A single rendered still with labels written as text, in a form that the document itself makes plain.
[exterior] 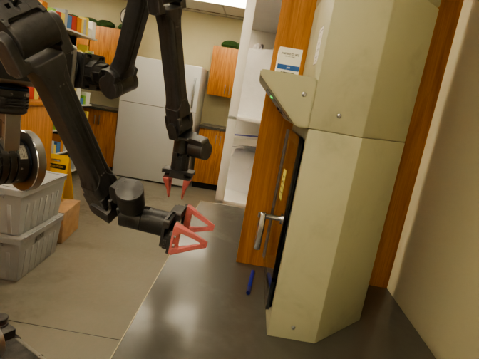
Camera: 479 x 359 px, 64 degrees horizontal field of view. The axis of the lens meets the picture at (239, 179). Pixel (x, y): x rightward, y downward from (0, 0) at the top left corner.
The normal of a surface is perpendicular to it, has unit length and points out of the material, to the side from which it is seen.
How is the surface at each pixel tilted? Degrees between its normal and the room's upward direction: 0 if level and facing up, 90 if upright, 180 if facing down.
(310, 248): 90
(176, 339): 0
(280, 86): 90
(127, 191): 38
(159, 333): 0
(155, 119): 90
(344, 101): 90
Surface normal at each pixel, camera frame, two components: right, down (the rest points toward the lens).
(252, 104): -0.52, 0.18
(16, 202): -0.06, 0.29
